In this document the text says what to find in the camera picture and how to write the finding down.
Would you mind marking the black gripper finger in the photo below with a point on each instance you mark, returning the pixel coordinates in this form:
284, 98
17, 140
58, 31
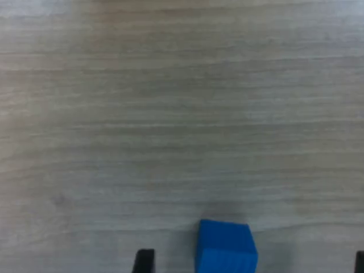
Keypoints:
144, 263
360, 263

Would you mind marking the blue cube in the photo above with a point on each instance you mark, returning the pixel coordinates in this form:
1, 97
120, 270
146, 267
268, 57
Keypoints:
226, 247

